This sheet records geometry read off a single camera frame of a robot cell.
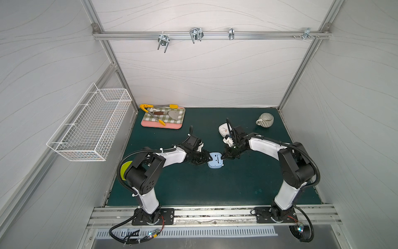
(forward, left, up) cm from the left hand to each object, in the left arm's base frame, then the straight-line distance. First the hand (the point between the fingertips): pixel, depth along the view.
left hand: (211, 161), depth 89 cm
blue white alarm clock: (0, -3, 0) cm, 3 cm away
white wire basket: (+1, +56, +28) cm, 63 cm away
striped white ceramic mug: (+30, -38, +4) cm, 49 cm away
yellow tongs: (+45, +51, +1) cm, 68 cm away
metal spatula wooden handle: (+38, +28, -1) cm, 47 cm away
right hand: (+3, -6, 0) cm, 7 cm away
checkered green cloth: (+37, +31, -1) cm, 48 cm away
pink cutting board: (+30, +39, -2) cm, 49 cm away
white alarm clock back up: (+23, -9, +1) cm, 24 cm away
